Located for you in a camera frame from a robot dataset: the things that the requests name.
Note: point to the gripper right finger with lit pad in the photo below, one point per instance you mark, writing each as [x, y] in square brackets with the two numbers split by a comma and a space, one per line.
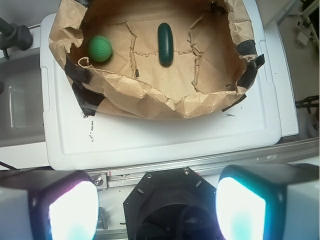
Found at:
[269, 202]

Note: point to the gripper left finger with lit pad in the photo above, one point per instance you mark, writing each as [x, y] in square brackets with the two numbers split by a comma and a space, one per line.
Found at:
[47, 205]

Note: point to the dark green plastic pickle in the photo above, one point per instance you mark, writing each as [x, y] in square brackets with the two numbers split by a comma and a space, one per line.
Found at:
[165, 44]

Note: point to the clear plastic bin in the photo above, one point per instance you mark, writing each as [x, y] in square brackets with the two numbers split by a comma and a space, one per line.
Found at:
[21, 99]

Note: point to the crumpled brown paper bag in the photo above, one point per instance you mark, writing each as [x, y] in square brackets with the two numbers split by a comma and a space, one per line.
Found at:
[215, 61]

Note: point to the green dimpled ball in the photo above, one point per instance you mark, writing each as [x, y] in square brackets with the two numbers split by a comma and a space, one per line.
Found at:
[99, 48]

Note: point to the grey clamp knob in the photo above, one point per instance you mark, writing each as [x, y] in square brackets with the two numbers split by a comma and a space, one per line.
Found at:
[12, 35]

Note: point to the metal corner bracket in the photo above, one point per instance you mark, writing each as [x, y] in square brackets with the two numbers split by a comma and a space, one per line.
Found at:
[101, 182]

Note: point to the black octagonal mount plate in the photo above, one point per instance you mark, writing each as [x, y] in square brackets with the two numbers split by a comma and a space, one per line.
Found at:
[174, 204]

